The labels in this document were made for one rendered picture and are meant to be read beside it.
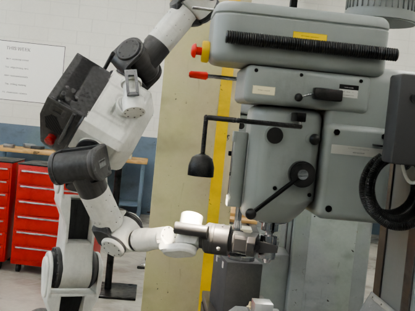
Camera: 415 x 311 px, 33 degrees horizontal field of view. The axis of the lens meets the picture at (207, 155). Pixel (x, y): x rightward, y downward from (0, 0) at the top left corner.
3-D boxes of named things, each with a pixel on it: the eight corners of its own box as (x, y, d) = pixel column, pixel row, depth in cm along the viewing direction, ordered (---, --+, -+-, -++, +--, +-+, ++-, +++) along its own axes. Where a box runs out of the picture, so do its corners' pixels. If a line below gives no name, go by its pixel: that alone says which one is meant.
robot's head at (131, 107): (117, 121, 209) (126, 105, 202) (114, 91, 213) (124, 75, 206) (138, 123, 212) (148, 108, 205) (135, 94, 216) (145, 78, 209)
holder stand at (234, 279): (221, 318, 230) (227, 258, 229) (209, 300, 252) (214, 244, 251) (257, 320, 233) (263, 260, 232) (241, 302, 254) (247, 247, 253)
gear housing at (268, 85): (243, 101, 185) (247, 63, 185) (233, 103, 209) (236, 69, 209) (368, 114, 188) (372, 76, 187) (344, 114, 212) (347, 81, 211)
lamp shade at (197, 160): (183, 173, 197) (184, 151, 197) (205, 174, 200) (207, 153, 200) (194, 176, 191) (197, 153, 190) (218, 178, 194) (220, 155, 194)
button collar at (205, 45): (201, 61, 193) (203, 39, 193) (199, 63, 199) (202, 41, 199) (208, 62, 193) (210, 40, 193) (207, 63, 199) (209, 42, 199)
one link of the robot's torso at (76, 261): (41, 284, 250) (50, 153, 251) (89, 284, 257) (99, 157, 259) (51, 292, 236) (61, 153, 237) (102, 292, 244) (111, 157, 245)
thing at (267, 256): (256, 255, 202) (259, 236, 202) (272, 257, 203) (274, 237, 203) (260, 259, 198) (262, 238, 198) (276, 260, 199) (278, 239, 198)
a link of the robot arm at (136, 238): (162, 257, 209) (117, 261, 222) (177, 232, 216) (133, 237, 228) (142, 232, 205) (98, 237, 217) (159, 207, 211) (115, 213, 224)
